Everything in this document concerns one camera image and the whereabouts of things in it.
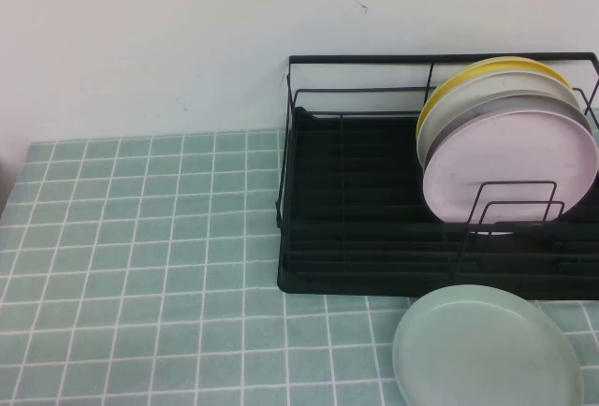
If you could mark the pink round plate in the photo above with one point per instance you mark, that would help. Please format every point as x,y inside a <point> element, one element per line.
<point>505,158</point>

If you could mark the yellow round plate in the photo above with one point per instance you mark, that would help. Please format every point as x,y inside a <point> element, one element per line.
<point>468,71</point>

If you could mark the white round plate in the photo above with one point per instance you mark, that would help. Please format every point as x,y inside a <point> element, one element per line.
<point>482,90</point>

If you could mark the green round plate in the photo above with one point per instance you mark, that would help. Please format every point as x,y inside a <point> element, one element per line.
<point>486,350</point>

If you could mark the black drip tray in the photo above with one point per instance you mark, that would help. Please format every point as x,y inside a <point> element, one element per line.
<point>374,284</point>

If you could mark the green checkered tablecloth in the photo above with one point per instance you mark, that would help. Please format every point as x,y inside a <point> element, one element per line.
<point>140,237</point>

